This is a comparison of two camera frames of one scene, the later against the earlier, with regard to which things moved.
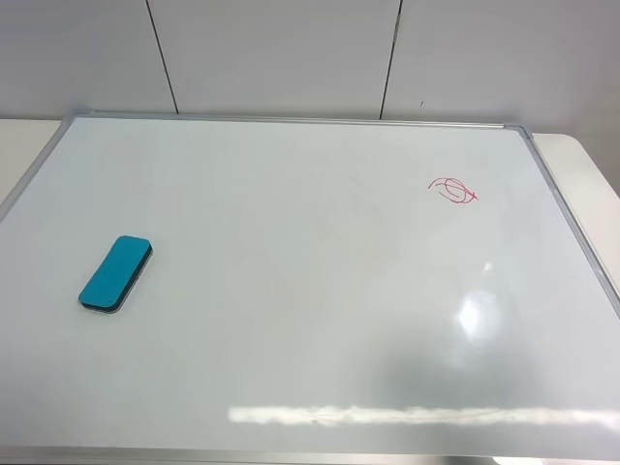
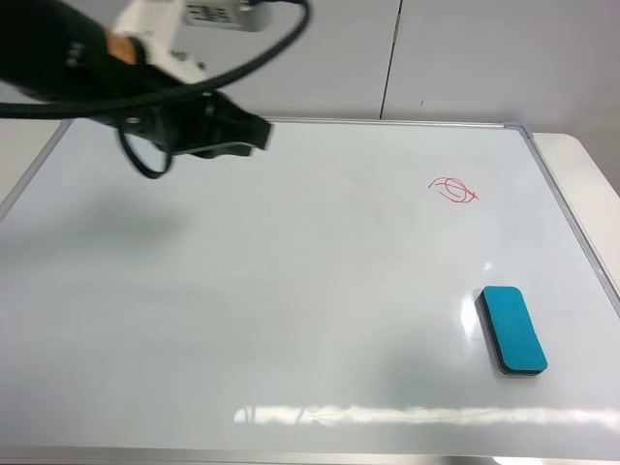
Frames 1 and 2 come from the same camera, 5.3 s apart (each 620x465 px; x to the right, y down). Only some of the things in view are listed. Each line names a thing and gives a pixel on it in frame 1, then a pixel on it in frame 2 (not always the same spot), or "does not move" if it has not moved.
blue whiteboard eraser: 117,275 to 511,330
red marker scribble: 456,191 does not move
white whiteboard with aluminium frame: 181,289 does not move
